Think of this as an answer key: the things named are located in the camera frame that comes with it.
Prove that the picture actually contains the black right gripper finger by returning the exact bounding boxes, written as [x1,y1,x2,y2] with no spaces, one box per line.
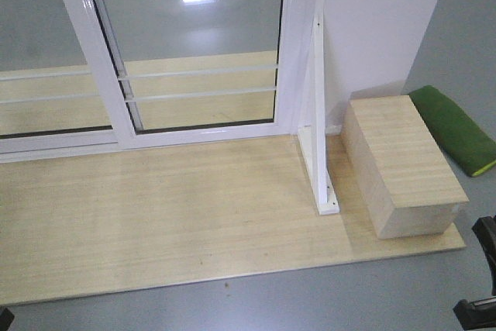
[453,297,495,330]
[472,216,495,296]

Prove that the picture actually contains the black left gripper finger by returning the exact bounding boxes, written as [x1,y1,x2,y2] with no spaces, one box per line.
[0,307,15,331]

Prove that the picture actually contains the white framed sliding glass door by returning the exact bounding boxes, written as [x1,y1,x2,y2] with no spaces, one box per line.
[64,0,311,149]

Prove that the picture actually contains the light wooden box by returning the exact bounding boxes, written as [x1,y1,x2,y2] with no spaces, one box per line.
[342,95,469,239]

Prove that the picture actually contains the green cushion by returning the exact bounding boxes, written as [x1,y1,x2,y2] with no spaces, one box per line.
[408,85,495,178]

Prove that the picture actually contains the light wooden platform board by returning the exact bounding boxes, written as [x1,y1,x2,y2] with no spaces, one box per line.
[1,136,465,305]

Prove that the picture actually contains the white triangular support bracket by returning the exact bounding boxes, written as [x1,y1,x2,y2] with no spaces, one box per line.
[298,14,340,215]

